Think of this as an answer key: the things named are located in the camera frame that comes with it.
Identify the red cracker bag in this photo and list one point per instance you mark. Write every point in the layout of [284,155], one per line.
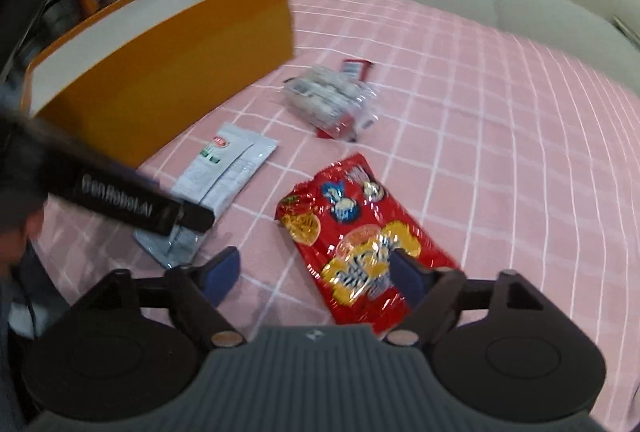
[346,224]

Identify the orange cardboard box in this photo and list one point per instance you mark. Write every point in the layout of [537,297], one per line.
[133,76]

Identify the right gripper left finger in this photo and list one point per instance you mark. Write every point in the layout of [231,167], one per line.
[195,292]

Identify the clear pack of white balls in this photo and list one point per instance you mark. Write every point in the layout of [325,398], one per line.
[306,98]

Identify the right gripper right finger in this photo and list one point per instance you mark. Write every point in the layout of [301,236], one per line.
[432,295]

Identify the white grey snack packet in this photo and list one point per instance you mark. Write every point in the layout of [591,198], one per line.
[212,180]

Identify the pink checkered tablecloth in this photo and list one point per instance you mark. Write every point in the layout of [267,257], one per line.
[509,154]

